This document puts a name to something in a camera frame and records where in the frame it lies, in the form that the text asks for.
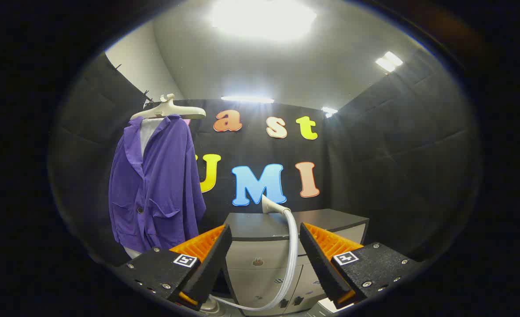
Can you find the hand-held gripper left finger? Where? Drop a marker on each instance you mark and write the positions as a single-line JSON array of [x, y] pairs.
[[213, 259]]

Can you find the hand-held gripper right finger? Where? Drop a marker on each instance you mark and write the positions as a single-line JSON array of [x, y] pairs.
[[321, 259]]

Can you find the cream plastic clothes hanger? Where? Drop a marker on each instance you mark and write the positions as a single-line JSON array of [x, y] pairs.
[[176, 110]]

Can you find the grey cabinet with dark top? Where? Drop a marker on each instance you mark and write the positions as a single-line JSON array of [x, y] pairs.
[[260, 226]]

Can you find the long ceiling light strip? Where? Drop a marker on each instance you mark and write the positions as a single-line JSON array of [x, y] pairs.
[[247, 99]]

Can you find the small double ceiling light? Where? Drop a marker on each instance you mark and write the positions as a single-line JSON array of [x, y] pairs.
[[389, 60]]

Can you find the large ceiling light panel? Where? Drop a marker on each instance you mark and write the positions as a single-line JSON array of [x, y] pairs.
[[262, 17]]

